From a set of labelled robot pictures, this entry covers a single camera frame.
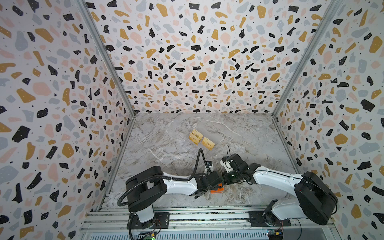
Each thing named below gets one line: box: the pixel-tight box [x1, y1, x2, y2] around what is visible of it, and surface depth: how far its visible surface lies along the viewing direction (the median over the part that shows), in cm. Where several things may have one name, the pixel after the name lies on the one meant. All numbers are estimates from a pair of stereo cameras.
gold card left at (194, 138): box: [189, 132, 200, 146], surface depth 99 cm
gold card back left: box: [192, 128, 204, 140], surface depth 99 cm
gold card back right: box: [201, 136, 215, 151], surface depth 95 cm
